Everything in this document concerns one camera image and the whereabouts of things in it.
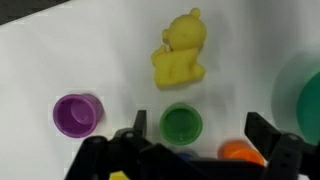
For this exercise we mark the small yellow plastic cup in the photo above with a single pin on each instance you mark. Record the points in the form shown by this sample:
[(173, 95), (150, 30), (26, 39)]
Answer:
[(117, 176)]

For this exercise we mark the green plastic bowl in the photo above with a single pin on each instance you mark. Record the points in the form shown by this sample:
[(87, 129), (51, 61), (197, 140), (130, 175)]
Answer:
[(310, 106)]

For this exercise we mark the orange plastic cup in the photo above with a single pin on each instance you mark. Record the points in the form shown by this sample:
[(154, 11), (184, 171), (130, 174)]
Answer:
[(240, 152)]

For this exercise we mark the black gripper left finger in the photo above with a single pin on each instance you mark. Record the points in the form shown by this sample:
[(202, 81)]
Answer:
[(100, 156)]

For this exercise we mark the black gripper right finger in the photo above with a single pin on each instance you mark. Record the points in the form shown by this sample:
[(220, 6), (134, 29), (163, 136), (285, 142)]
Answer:
[(290, 156)]

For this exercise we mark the green plastic cup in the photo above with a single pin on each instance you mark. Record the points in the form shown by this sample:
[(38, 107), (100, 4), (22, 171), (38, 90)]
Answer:
[(180, 125)]

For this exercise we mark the dark blue plastic cup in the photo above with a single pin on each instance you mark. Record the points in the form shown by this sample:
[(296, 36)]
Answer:
[(186, 155)]

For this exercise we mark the yellow bear toy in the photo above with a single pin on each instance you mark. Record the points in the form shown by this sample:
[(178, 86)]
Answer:
[(180, 56)]

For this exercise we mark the purple plastic cup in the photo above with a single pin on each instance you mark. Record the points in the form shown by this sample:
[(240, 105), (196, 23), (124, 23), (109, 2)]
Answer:
[(76, 116)]

